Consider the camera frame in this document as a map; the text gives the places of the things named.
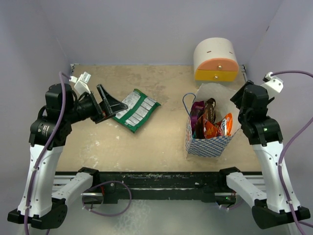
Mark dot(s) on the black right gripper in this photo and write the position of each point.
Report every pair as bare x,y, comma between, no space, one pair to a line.
237,98

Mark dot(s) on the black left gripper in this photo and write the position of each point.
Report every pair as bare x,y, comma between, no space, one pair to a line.
110,105

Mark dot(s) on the blue checkered paper bag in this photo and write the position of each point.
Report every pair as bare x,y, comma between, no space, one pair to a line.
210,148

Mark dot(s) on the green chips bag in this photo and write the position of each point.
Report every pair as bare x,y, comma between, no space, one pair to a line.
140,108

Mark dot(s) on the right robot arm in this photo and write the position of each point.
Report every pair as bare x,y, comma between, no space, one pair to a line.
277,205

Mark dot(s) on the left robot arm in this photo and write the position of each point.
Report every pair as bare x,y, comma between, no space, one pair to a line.
40,207

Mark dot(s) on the brown potato chips bag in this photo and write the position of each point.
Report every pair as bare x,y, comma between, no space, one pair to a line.
208,114

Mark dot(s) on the red doritos bag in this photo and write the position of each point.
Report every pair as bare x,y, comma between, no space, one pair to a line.
210,131

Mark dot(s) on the orange snack packet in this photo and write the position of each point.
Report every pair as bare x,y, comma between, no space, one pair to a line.
226,124

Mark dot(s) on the red candy packet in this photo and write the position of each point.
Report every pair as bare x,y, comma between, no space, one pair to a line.
220,131

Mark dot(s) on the purple snack packet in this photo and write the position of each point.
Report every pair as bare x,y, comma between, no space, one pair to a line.
195,113

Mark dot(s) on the round drawer box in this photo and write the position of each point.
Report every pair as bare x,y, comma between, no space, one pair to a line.
215,61

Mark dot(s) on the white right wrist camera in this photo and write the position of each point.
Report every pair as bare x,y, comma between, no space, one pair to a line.
272,84

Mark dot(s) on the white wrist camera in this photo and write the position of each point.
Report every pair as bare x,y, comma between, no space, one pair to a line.
272,84
81,83

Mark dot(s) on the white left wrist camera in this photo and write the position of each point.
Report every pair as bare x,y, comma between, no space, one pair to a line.
81,83

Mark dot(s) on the black table edge rail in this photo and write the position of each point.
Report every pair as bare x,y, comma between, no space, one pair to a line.
201,186

